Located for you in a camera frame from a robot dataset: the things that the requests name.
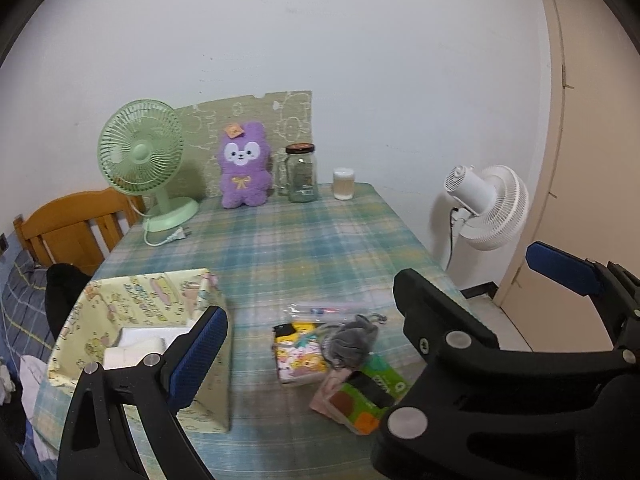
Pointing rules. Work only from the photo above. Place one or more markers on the plaid tablecloth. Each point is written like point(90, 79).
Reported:
point(300, 250)

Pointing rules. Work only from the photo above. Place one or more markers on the grey plush pouch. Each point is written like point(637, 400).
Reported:
point(347, 342)

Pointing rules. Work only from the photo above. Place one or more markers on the white fan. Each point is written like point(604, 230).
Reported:
point(495, 210)

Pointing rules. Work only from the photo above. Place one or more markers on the green tissue pack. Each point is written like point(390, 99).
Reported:
point(387, 375)

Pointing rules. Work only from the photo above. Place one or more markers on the cotton swab container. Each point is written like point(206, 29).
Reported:
point(344, 187)

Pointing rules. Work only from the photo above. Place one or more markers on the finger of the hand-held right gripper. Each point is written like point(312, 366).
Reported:
point(560, 265)

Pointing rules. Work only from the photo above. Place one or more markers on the pink packet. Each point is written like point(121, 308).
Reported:
point(322, 400)

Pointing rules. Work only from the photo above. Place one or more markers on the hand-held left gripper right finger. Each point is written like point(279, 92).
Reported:
point(430, 310)

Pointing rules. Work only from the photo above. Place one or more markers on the blue plaid bedding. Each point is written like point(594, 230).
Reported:
point(20, 310)

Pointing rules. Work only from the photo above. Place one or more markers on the orange and green packet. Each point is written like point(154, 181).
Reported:
point(360, 417)

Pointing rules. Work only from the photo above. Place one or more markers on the wooden chair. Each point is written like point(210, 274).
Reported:
point(65, 220)

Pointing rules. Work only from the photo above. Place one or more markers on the purple plush bunny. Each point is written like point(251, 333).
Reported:
point(245, 180)

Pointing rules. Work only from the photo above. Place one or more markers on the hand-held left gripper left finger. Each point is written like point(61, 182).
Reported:
point(192, 360)

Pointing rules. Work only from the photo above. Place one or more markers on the yellow printed gift box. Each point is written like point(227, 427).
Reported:
point(145, 295)

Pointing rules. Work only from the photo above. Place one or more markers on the green patterned board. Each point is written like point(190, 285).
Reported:
point(210, 125)

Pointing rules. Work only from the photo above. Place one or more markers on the glass jar with black lid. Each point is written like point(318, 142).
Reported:
point(301, 180)

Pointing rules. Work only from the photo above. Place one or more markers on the white cloth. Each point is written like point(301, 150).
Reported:
point(32, 385)

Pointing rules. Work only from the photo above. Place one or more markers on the green desk fan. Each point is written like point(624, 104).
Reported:
point(140, 152)

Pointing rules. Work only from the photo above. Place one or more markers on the black cloth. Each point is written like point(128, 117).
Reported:
point(62, 290)

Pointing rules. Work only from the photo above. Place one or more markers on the beige door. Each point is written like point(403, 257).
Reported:
point(590, 110)

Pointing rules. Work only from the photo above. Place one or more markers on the yellow cartoon printed packet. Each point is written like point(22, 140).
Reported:
point(295, 360)

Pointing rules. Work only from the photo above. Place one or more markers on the clear straw packet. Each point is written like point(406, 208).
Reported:
point(325, 310)

